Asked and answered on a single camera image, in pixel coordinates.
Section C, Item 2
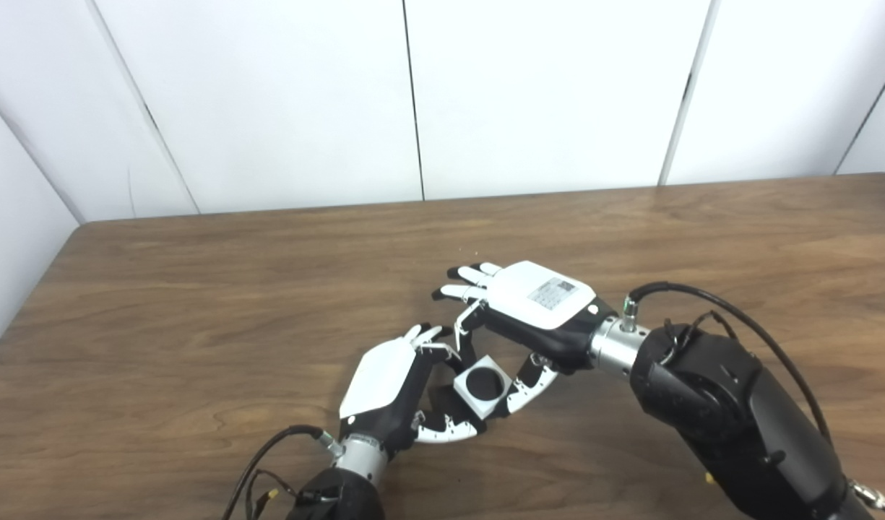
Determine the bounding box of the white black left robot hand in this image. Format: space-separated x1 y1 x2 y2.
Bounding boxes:
339 325 488 459

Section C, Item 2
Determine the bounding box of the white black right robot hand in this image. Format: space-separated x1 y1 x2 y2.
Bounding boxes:
432 261 616 417

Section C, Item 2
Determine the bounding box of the white square piece with hole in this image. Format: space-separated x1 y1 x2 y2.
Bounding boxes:
453 355 514 420

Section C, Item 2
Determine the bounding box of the black peg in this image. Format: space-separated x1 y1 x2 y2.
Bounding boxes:
429 367 504 427

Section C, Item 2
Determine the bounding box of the thick black left wrist cable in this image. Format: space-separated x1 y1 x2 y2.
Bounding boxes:
222 425 343 520

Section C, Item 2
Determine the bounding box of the thick black wrist cable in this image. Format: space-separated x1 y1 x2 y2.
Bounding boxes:
222 425 343 520
621 282 885 515

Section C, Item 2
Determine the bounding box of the thin black yellow-tipped wire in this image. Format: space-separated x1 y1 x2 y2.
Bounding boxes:
243 469 303 520

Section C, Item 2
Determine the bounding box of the thin black looped wire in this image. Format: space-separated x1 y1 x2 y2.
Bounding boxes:
662 311 739 363

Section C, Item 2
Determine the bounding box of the thick black right wrist cable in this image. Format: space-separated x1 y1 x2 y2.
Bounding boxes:
621 282 885 515

